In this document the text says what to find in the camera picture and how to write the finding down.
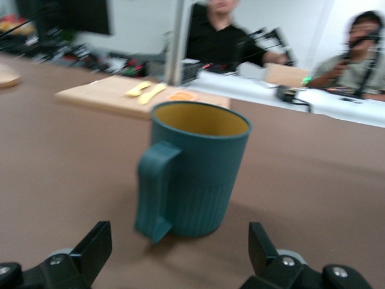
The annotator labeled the teal cup with yellow inside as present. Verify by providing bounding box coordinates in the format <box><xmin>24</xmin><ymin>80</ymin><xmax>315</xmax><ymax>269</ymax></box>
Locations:
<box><xmin>134</xmin><ymin>101</ymin><xmax>252</xmax><ymax>244</ymax></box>

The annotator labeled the aluminium camera post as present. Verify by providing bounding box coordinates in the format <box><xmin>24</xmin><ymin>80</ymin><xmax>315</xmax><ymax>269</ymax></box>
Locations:
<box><xmin>165</xmin><ymin>0</ymin><xmax>195</xmax><ymax>89</ymax></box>

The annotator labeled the white workbench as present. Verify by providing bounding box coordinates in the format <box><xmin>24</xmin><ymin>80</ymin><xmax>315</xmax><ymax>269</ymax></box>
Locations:
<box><xmin>180</xmin><ymin>67</ymin><xmax>385</xmax><ymax>129</ymax></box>

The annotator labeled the cardboard box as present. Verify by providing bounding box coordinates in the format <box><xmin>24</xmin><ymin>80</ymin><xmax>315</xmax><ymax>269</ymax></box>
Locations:
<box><xmin>263</xmin><ymin>62</ymin><xmax>312</xmax><ymax>87</ymax></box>

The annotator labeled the brown table cover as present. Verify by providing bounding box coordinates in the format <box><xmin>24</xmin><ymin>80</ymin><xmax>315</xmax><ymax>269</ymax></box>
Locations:
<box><xmin>0</xmin><ymin>54</ymin><xmax>385</xmax><ymax>289</ymax></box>

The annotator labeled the small black device with cable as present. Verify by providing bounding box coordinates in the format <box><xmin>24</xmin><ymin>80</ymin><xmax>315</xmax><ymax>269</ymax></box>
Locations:
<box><xmin>276</xmin><ymin>84</ymin><xmax>312</xmax><ymax>114</ymax></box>

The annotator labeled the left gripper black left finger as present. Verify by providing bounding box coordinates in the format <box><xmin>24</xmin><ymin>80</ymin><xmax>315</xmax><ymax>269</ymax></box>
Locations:
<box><xmin>0</xmin><ymin>221</ymin><xmax>113</xmax><ymax>289</ymax></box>

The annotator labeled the person in grey shirt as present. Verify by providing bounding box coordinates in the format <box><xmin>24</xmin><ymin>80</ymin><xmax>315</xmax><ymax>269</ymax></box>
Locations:
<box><xmin>306</xmin><ymin>10</ymin><xmax>385</xmax><ymax>96</ymax></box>

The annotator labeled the black handheld rig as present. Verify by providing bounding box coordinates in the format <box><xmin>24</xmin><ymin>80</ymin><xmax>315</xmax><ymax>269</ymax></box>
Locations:
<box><xmin>339</xmin><ymin>28</ymin><xmax>385</xmax><ymax>99</ymax></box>
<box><xmin>240</xmin><ymin>26</ymin><xmax>299</xmax><ymax>67</ymax></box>

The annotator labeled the grey ribbed box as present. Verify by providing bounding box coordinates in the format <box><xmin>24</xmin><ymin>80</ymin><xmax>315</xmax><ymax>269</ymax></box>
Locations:
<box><xmin>180</xmin><ymin>58</ymin><xmax>205</xmax><ymax>84</ymax></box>

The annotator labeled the bamboo cutting board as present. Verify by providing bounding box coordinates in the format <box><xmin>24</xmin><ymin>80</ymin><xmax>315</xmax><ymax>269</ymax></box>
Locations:
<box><xmin>54</xmin><ymin>75</ymin><xmax>232</xmax><ymax>121</ymax></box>

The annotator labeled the person in black shirt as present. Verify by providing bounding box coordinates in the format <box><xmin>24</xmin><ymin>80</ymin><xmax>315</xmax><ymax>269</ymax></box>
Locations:
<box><xmin>183</xmin><ymin>0</ymin><xmax>291</xmax><ymax>69</ymax></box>

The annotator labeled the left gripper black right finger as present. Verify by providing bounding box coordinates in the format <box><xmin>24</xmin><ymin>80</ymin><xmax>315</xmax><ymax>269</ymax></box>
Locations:
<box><xmin>242</xmin><ymin>222</ymin><xmax>372</xmax><ymax>289</ymax></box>

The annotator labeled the wooden cup rack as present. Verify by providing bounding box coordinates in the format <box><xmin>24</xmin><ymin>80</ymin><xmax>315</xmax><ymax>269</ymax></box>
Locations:
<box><xmin>0</xmin><ymin>64</ymin><xmax>23</xmax><ymax>89</ymax></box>

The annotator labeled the black monitor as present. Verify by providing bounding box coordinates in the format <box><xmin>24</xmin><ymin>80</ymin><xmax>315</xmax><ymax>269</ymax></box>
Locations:
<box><xmin>16</xmin><ymin>0</ymin><xmax>114</xmax><ymax>36</ymax></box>

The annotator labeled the yellow plastic knife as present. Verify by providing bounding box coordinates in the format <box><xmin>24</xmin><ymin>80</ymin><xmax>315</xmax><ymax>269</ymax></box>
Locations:
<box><xmin>138</xmin><ymin>83</ymin><xmax>168</xmax><ymax>105</ymax></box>

